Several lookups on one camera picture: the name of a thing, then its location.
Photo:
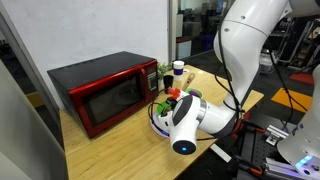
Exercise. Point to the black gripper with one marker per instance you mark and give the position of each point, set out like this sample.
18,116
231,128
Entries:
171,103

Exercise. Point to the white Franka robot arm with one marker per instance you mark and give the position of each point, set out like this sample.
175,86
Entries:
246,50

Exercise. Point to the black cup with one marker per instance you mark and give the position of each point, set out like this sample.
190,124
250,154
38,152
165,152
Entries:
168,83

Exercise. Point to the lilac round plate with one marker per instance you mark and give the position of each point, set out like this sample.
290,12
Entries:
154,125

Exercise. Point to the white paper cup blue band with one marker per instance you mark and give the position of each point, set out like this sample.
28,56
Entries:
178,70

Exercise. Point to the small potted green plant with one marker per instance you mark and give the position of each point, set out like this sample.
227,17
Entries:
162,70

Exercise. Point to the white background cabinet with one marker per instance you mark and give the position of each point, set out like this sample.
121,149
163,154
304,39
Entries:
184,48

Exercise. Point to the white power strip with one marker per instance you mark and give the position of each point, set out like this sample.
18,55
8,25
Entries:
221,152

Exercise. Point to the red floor mat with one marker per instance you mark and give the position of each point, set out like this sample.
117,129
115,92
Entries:
245,116
304,77

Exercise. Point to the red and black microwave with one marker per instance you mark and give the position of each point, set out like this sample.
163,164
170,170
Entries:
100,76

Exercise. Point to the black optical breadboard table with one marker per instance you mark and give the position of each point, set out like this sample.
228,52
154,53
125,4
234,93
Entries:
260,153

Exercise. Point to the orange floor mat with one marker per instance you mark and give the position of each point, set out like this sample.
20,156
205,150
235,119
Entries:
293,99

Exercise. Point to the white wrist camera red clip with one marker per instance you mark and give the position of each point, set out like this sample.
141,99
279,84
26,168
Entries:
173,92

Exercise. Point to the silver aluminium bracket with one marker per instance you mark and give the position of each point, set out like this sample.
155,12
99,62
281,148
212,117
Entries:
277,135

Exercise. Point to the grey metal frame post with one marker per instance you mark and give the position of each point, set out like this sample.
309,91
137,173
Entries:
30,70

